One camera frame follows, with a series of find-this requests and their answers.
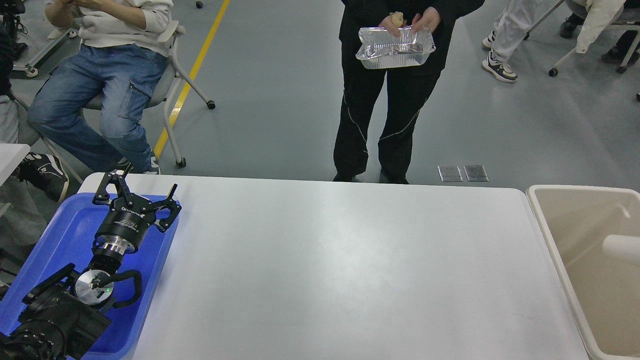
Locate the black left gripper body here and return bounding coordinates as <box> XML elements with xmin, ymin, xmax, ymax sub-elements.
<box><xmin>93</xmin><ymin>196</ymin><xmax>169</xmax><ymax>255</ymax></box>

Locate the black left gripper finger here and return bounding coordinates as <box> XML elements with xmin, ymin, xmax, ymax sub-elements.
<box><xmin>91</xmin><ymin>171</ymin><xmax>132</xmax><ymax>207</ymax></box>
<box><xmin>148</xmin><ymin>184</ymin><xmax>181</xmax><ymax>234</ymax></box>

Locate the white paper cup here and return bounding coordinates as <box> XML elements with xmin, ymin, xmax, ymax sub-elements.
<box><xmin>602</xmin><ymin>234</ymin><xmax>640</xmax><ymax>267</ymax></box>

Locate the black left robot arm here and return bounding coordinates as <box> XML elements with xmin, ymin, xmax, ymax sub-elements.
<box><xmin>1</xmin><ymin>174</ymin><xmax>182</xmax><ymax>360</ymax></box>

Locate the black and white sneaker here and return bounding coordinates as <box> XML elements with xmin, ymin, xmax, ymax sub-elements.
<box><xmin>18</xmin><ymin>152</ymin><xmax>70</xmax><ymax>203</ymax></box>

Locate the seated person in jeans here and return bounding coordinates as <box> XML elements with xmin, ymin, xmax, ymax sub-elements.
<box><xmin>27</xmin><ymin>0</ymin><xmax>173</xmax><ymax>174</ymax></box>

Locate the white rolling chair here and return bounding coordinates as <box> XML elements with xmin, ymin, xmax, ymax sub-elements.
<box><xmin>80</xmin><ymin>20</ymin><xmax>216</xmax><ymax>169</ymax></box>

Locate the aluminium foil tray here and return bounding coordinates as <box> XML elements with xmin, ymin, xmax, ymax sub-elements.
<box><xmin>355</xmin><ymin>25</ymin><xmax>436</xmax><ymax>69</ymax></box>

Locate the person in black clothes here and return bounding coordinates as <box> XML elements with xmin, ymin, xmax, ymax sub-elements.
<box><xmin>333</xmin><ymin>0</ymin><xmax>483</xmax><ymax>184</ymax></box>

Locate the beige plastic bin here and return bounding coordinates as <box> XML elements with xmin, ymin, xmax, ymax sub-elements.
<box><xmin>526</xmin><ymin>185</ymin><xmax>640</xmax><ymax>360</ymax></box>

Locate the person in olive trousers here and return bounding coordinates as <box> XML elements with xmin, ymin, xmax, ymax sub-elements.
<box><xmin>569</xmin><ymin>0</ymin><xmax>639</xmax><ymax>65</ymax></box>

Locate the white chair at right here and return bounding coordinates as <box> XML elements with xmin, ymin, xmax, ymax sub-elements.
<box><xmin>520</xmin><ymin>0</ymin><xmax>640</xmax><ymax>77</ymax></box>

